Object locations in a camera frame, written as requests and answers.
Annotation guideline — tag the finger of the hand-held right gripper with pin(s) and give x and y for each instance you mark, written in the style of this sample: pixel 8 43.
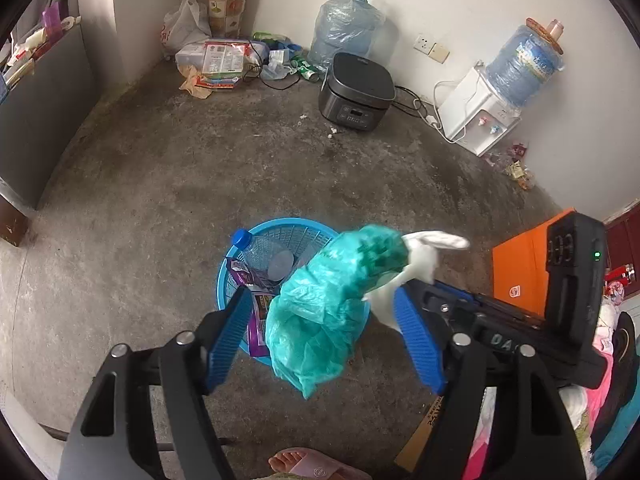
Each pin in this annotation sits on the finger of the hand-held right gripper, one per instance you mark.
pixel 435 312
pixel 457 291

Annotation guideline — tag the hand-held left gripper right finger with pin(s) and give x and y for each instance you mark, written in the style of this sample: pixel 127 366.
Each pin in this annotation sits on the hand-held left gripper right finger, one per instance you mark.
pixel 417 340

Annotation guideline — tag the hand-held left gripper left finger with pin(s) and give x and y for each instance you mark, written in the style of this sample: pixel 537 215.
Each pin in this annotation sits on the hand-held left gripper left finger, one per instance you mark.
pixel 230 340

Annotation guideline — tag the purple snack bag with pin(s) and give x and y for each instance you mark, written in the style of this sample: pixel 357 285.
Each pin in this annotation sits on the purple snack bag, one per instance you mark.
pixel 260 320

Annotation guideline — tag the clear cola bottle blue label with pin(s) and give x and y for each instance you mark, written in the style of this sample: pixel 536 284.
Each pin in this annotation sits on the clear cola bottle blue label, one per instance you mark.
pixel 260 255

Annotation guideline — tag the green plastic bag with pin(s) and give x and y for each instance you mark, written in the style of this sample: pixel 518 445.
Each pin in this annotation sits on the green plastic bag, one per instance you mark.
pixel 320 320

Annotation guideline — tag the blue plastic basket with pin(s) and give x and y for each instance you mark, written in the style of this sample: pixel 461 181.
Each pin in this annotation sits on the blue plastic basket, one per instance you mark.
pixel 295 232

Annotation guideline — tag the orange box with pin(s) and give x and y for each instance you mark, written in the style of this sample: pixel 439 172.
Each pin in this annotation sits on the orange box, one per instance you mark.
pixel 520 270

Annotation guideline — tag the dark red wooden cabinet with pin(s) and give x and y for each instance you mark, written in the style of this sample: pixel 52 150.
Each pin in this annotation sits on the dark red wooden cabinet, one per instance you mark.
pixel 625 240

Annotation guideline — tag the cardboard piece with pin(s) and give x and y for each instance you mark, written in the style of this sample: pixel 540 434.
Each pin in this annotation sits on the cardboard piece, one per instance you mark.
pixel 420 440

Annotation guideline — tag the pink printed blanket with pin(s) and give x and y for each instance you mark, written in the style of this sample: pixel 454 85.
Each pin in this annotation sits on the pink printed blanket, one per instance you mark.
pixel 595 405

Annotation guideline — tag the pile of snack wrappers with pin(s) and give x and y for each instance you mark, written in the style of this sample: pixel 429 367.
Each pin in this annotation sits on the pile of snack wrappers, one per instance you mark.
pixel 515 167

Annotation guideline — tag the person's foot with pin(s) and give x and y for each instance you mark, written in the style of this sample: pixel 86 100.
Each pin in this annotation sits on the person's foot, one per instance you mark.
pixel 287 460

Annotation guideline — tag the pink slipper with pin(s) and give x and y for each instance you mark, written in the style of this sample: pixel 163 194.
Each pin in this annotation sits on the pink slipper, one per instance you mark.
pixel 330 470

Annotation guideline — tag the white water dispenser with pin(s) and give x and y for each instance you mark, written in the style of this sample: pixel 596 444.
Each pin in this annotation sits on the white water dispenser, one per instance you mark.
pixel 470 110

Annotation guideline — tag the black rice cooker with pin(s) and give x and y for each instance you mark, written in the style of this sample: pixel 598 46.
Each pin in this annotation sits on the black rice cooker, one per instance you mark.
pixel 357 85

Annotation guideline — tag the pile of food packages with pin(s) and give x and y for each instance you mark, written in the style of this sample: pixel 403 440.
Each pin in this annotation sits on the pile of food packages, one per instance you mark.
pixel 220 62

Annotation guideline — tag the empty blue water jug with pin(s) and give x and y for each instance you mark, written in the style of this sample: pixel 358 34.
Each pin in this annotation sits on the empty blue water jug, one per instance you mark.
pixel 345 25

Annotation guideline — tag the grey cabinet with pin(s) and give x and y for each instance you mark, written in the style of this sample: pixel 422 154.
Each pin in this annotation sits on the grey cabinet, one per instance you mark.
pixel 45 110

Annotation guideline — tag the white plastic bag red print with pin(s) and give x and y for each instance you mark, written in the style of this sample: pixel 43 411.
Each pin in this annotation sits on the white plastic bag red print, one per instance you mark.
pixel 185 27

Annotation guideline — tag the purple cup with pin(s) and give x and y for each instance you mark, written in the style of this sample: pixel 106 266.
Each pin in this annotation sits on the purple cup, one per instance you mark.
pixel 51 16

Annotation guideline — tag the wall outlet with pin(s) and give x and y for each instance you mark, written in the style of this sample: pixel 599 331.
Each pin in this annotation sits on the wall outlet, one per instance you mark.
pixel 431 49

